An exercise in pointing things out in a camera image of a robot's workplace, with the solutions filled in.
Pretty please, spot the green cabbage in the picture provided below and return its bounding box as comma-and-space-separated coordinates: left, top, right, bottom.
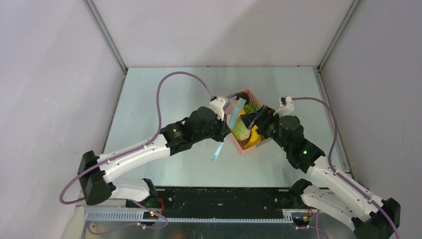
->
231, 119, 251, 141

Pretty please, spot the clear zip top bag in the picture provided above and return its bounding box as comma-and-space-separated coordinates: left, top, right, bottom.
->
211, 96, 248, 163

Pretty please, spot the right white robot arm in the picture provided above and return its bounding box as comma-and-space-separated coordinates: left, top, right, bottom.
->
240, 106, 401, 239

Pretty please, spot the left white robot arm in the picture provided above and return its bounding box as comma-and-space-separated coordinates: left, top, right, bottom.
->
78, 107, 231, 208

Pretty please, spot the green grapes bunch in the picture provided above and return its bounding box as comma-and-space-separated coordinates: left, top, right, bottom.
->
243, 103, 260, 114

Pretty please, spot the pink plastic basket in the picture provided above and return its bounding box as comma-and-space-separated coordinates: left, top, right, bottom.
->
229, 89, 269, 156

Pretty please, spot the yellow banana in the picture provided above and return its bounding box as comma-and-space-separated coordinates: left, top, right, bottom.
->
243, 125, 262, 149

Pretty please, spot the dark round fruit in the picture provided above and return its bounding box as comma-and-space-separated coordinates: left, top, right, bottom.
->
236, 92, 249, 101

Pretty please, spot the right circuit board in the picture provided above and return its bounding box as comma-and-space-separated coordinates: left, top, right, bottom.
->
292, 216, 312, 230

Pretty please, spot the circuit board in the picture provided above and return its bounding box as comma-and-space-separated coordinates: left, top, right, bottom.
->
142, 211, 161, 220
292, 216, 312, 230

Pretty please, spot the left circuit board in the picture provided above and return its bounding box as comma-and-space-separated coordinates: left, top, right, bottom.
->
142, 211, 161, 220

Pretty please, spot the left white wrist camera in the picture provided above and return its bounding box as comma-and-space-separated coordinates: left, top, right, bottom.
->
209, 96, 228, 121

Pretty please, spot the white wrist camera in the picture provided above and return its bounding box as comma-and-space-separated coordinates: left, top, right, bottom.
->
209, 96, 228, 121
274, 96, 294, 117

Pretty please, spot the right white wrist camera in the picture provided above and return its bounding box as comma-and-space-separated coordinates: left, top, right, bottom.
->
274, 96, 294, 117

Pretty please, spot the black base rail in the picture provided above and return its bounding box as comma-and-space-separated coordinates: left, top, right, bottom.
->
145, 187, 312, 220

